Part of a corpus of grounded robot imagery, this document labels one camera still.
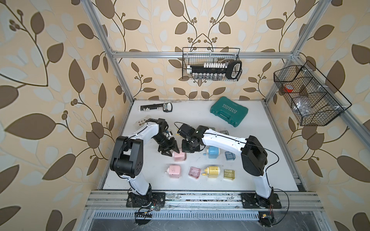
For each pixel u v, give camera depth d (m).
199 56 0.91
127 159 0.47
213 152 0.84
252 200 0.73
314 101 0.72
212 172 0.77
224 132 1.01
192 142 0.62
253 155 0.50
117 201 0.76
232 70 0.84
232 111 1.06
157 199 0.74
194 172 0.85
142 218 0.73
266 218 0.72
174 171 0.77
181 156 0.84
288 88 0.81
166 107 1.16
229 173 0.83
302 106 0.70
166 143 0.77
